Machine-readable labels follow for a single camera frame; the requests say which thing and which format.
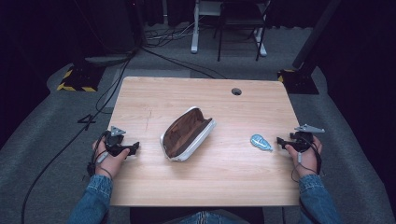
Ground black tape floor mark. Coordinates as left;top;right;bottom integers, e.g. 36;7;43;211
77;113;97;132

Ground person's left hand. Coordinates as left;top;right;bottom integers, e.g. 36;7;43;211
92;139;131;181

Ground person's right hand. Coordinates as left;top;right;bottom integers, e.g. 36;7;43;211
284;134;323;182

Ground dark slanted stand pole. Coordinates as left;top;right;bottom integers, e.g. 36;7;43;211
291;0;344;70

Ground left hand-held gripper cable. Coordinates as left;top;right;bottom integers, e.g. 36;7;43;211
86;132;114;181

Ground right hand-held gripper cable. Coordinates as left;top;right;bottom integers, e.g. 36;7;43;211
290;135;323;184

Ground long black floor cable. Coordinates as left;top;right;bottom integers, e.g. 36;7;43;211
20;55;134;224

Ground black metal chair frame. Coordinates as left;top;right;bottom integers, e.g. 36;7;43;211
212;0;273;63

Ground blue leaf-shaped eraser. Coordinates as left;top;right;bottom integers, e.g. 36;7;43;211
249;133;274;153

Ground white desk frame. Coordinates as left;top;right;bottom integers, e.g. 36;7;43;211
190;0;269;58

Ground grey flat stand foot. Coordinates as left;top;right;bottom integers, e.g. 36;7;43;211
83;53;135;67

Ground black yellow striped stand base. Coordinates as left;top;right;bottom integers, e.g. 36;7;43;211
56;64;106;93
276;68;320;95

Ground hand-held gripper cable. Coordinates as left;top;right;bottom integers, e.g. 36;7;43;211
86;132;114;181
290;135;323;184

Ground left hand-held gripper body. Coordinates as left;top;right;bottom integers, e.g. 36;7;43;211
104;125;127;157

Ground person's legs in jeans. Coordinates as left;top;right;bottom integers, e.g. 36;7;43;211
162;210;250;224

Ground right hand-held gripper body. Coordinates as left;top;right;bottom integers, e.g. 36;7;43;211
289;123;326;153

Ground bundle of floor cables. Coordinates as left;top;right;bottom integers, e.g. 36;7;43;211
145;21;200;49

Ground white pencil case brown lining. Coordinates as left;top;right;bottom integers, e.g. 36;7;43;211
159;105;218;162

